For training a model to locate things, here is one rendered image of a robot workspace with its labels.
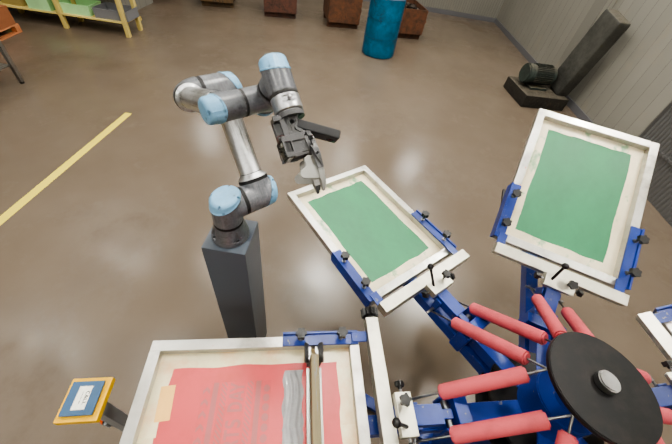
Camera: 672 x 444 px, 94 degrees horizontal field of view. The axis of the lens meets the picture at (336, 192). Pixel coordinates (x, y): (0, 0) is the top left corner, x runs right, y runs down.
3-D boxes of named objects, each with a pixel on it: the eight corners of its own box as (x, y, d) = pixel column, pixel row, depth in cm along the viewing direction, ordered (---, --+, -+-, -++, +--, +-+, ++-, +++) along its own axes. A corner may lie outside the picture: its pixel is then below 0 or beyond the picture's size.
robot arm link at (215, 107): (157, 81, 109) (200, 89, 74) (189, 76, 115) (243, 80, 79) (169, 114, 115) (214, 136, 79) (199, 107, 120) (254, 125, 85)
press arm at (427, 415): (393, 430, 107) (396, 427, 103) (389, 409, 111) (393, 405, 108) (440, 426, 109) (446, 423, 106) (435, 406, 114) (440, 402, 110)
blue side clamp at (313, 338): (282, 351, 125) (282, 345, 120) (282, 338, 129) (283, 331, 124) (355, 349, 129) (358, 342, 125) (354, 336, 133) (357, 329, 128)
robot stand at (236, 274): (241, 327, 221) (218, 214, 138) (267, 331, 221) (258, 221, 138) (232, 354, 208) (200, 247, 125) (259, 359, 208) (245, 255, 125)
